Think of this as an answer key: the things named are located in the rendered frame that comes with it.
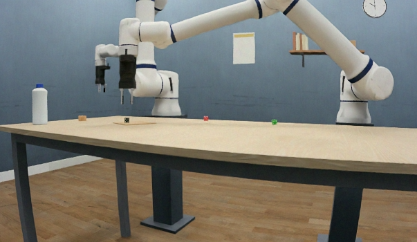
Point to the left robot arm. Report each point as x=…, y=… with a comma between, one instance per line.
x=361, y=79

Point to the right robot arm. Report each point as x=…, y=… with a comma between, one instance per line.
x=149, y=83

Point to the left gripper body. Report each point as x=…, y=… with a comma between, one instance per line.
x=127, y=69

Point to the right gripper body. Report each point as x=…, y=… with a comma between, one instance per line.
x=100, y=71

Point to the white plastic bottle with blue cap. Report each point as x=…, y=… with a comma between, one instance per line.
x=39, y=105

